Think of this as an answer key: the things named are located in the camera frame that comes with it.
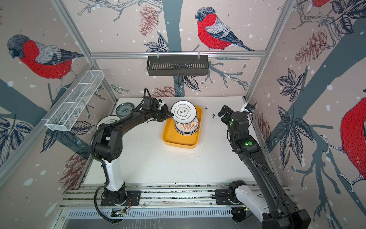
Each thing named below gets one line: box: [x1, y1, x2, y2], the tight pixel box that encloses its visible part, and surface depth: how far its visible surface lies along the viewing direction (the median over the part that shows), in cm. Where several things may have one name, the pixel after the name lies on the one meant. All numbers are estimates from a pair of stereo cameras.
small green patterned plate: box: [115, 102, 135, 117], surface depth 116 cm
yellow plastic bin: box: [161, 105, 204, 149], surface depth 97 cm
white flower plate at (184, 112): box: [170, 100, 197, 125], surface depth 97 cm
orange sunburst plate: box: [174, 116, 200, 133], surface depth 100 cm
